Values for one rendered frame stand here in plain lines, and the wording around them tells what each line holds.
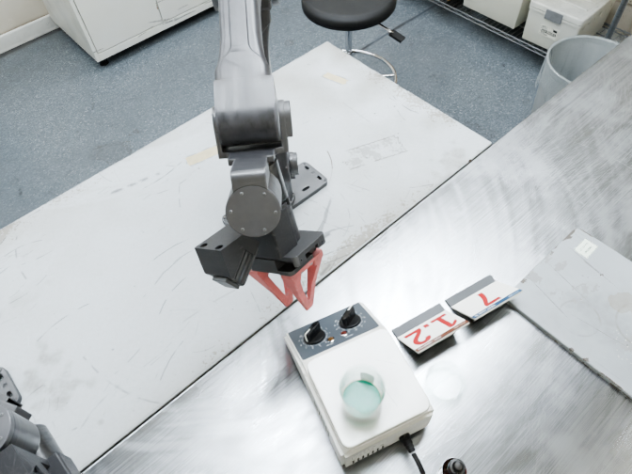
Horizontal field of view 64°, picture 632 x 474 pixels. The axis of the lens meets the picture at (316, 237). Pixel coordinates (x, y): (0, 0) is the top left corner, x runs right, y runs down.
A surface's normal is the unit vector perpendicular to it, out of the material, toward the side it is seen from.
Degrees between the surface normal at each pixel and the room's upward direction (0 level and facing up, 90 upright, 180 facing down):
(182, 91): 0
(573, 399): 0
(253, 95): 19
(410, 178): 0
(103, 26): 90
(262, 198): 61
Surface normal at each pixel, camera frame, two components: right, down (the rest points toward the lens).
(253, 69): -0.02, -0.28
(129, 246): -0.05, -0.58
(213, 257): -0.55, 0.48
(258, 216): 0.05, 0.42
